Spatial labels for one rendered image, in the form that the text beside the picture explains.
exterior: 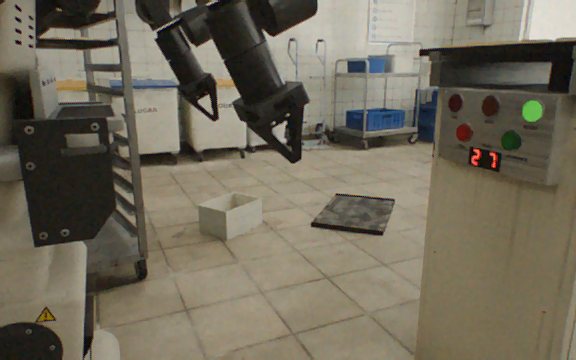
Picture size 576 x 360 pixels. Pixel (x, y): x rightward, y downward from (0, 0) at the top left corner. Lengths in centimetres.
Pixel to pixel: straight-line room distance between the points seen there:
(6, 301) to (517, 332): 82
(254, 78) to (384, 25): 518
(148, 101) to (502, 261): 340
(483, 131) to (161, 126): 337
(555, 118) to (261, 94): 46
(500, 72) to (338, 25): 435
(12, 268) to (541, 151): 77
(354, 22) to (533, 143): 473
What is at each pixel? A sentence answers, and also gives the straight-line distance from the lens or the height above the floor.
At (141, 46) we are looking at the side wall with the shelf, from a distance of 458.
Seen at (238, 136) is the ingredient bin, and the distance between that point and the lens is 415.
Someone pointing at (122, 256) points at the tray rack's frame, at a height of 15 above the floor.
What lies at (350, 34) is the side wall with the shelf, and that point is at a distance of 539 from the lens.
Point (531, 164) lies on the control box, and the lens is 79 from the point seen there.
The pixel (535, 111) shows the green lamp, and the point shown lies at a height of 81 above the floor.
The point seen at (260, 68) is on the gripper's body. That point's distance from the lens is 50.
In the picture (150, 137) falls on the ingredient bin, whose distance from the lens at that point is 397.
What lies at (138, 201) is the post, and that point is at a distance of 178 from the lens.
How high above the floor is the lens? 88
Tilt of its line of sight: 15 degrees down
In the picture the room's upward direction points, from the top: straight up
